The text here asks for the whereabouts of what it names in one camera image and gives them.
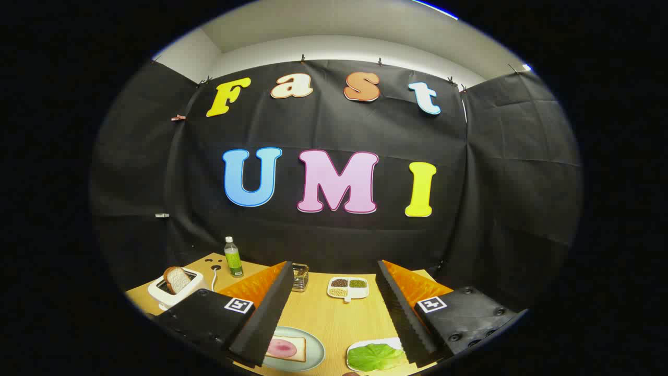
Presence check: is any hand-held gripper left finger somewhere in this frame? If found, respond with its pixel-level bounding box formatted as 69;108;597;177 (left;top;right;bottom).
151;260;295;369

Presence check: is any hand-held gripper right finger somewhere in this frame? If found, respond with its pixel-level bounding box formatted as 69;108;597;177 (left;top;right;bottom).
376;260;528;366

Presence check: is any green lettuce leaf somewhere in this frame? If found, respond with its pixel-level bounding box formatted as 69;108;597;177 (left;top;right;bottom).
348;343;405;372

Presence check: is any toasted bread slice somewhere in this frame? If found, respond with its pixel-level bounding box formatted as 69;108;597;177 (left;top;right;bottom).
163;266;193;295

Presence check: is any pink ham slice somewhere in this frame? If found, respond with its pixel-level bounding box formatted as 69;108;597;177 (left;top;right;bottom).
267;338;297;359

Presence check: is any white square plate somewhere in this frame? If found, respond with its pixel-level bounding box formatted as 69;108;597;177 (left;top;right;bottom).
347;337;413;372

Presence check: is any white bread slice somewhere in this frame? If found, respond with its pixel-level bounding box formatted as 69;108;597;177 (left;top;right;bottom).
265;336;307;362

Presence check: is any pale green round plate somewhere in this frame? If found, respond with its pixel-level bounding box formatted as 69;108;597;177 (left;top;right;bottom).
264;326;326;372

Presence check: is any white divided dish with beans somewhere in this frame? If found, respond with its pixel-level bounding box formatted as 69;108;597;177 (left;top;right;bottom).
327;276;370;303

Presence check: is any green drink bottle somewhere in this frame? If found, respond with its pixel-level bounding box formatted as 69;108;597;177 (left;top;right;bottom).
224;236;244;278

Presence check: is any white toaster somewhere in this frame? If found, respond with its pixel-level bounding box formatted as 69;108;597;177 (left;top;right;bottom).
148;267;205;311

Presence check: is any metal wire utensil holder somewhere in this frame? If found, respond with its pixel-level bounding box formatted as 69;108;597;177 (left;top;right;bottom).
291;263;309;292

